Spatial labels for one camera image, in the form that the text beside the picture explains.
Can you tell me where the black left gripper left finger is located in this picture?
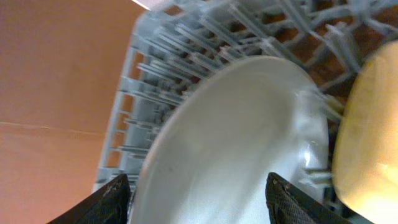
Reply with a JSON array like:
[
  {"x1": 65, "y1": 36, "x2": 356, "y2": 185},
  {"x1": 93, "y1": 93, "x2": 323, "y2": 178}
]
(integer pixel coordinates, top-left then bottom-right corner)
[{"x1": 49, "y1": 174, "x2": 131, "y2": 224}]

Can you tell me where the yellow plastic bowl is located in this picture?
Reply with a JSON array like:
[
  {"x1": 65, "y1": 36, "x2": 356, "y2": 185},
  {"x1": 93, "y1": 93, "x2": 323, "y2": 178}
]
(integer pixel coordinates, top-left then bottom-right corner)
[{"x1": 332, "y1": 41, "x2": 397, "y2": 223}]

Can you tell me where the grey dishwasher rack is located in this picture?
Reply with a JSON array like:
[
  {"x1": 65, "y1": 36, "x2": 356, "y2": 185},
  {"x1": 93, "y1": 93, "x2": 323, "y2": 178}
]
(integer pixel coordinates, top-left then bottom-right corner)
[{"x1": 95, "y1": 0, "x2": 397, "y2": 223}]

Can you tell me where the grey round plate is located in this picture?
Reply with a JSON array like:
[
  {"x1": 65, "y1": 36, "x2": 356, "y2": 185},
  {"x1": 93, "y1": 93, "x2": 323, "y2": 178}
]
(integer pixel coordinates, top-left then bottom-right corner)
[{"x1": 132, "y1": 56, "x2": 328, "y2": 224}]

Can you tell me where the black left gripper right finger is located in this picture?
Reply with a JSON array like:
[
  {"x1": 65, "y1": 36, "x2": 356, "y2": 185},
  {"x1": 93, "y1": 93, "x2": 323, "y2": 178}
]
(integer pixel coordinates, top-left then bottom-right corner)
[{"x1": 265, "y1": 172, "x2": 349, "y2": 224}]

